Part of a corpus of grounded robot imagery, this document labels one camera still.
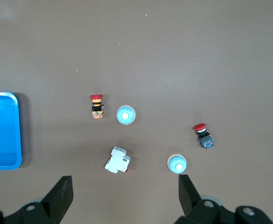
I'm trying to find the light blue desk bell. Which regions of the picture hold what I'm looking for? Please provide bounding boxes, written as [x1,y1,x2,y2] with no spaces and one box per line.
[167,154,188,175]
[116,105,136,126]

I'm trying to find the white circuit breaker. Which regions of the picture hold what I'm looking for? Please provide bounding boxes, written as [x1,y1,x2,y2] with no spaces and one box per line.
[104,146,131,175]

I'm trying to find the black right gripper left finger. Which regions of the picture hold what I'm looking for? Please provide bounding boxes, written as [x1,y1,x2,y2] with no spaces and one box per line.
[10,175,74,224]

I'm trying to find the red mushroom push button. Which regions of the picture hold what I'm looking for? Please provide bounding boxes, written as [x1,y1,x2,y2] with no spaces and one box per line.
[193,123,215,150]

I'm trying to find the red orange emergency stop button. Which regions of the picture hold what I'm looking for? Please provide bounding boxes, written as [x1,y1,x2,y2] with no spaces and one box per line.
[90,94,105,119]

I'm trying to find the blue plastic tray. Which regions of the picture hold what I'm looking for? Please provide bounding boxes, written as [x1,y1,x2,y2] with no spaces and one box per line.
[0,92,22,170]

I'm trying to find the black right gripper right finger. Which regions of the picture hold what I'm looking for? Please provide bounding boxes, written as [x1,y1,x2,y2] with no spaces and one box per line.
[173,174,238,224]

